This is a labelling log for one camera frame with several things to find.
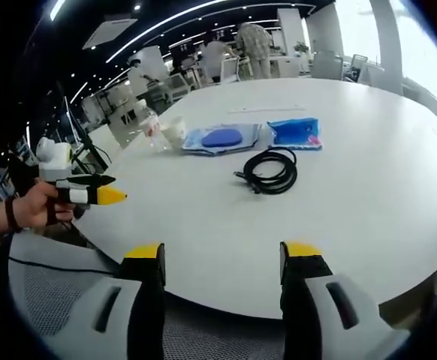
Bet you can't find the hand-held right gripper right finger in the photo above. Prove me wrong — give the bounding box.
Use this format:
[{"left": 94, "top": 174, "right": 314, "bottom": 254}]
[{"left": 279, "top": 241, "right": 411, "bottom": 360}]

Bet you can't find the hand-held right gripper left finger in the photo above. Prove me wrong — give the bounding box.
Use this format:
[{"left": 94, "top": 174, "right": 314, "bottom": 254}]
[{"left": 67, "top": 241, "right": 167, "bottom": 360}]

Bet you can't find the clear water bottle red label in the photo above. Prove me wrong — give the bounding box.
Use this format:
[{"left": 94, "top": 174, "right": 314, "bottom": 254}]
[{"left": 140, "top": 109, "right": 171, "bottom": 152}]

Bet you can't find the white paper cup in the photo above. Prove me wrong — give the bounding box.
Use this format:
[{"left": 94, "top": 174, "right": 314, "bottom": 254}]
[{"left": 160, "top": 115, "right": 188, "bottom": 146}]

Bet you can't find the black cable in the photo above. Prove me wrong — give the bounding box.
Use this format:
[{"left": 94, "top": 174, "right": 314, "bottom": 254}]
[{"left": 233, "top": 146, "right": 299, "bottom": 197}]

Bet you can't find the wet wipes pack blue lid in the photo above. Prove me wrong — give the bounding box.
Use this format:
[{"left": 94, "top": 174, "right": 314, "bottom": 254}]
[{"left": 181, "top": 122, "right": 264, "bottom": 156}]

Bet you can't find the blue tissue pack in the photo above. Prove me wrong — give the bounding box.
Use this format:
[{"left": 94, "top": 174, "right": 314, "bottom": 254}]
[{"left": 266, "top": 116, "right": 323, "bottom": 152}]

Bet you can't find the person's left hand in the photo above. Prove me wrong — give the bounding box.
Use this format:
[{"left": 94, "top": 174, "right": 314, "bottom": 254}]
[{"left": 14, "top": 181, "right": 77, "bottom": 229}]

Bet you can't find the black stand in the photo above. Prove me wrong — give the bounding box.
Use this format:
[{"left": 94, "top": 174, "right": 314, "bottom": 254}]
[{"left": 54, "top": 79, "right": 111, "bottom": 170}]

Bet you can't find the white table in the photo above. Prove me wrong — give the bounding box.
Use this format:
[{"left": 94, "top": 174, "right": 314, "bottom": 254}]
[{"left": 70, "top": 76, "right": 437, "bottom": 320}]

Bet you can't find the ceiling air vent panel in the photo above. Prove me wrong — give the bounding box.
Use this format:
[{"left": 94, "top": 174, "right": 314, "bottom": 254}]
[{"left": 82, "top": 16, "right": 139, "bottom": 50}]

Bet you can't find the long ceiling light strip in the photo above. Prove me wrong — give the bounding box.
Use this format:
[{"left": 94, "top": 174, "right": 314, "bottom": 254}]
[{"left": 104, "top": 0, "right": 243, "bottom": 63}]

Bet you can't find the white office chair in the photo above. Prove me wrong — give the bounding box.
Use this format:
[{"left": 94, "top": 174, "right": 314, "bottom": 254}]
[
  {"left": 219, "top": 58, "right": 243, "bottom": 82},
  {"left": 348, "top": 52, "right": 370, "bottom": 85}
]

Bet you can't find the white table power strip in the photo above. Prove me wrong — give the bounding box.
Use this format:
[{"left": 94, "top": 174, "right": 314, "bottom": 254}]
[{"left": 227, "top": 105, "right": 306, "bottom": 114}]

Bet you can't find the thin dark gripper cable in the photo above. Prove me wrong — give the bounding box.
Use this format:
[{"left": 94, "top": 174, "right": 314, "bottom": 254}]
[{"left": 9, "top": 219, "right": 120, "bottom": 275}]

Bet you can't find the dark red bead bracelet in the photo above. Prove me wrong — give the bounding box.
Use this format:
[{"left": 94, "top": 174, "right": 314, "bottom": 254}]
[{"left": 4, "top": 196, "right": 23, "bottom": 234}]

